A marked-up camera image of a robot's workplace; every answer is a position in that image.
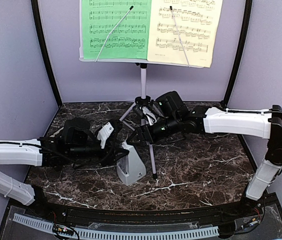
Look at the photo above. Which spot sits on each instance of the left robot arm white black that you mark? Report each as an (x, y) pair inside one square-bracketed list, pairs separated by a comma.
[(76, 144)]

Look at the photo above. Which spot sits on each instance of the white slotted cable duct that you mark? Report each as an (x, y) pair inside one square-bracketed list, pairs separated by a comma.
[(114, 232)]

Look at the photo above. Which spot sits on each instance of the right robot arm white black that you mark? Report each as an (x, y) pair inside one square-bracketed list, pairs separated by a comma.
[(176, 118)]

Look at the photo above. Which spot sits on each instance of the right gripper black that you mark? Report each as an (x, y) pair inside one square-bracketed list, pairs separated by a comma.
[(141, 132)]

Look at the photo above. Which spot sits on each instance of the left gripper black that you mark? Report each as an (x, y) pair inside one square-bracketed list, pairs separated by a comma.
[(108, 159)]

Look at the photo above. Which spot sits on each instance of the yellow sheet music page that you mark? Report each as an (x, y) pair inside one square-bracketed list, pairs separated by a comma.
[(183, 32)]

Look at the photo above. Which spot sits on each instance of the left black frame post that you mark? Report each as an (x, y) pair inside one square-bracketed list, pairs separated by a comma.
[(44, 51)]

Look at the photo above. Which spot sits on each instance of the green sheet music page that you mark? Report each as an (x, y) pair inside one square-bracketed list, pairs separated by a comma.
[(114, 29)]

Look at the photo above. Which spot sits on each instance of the black frame post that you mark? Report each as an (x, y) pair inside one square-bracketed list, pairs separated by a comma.
[(239, 52), (44, 51)]

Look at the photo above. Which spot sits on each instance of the white metronome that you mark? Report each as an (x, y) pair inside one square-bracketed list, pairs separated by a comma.
[(130, 168)]

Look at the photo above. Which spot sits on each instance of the white perforated music stand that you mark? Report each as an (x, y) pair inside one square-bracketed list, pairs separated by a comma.
[(143, 65)]

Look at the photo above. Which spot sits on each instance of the right black frame post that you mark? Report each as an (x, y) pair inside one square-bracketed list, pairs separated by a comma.
[(239, 52)]

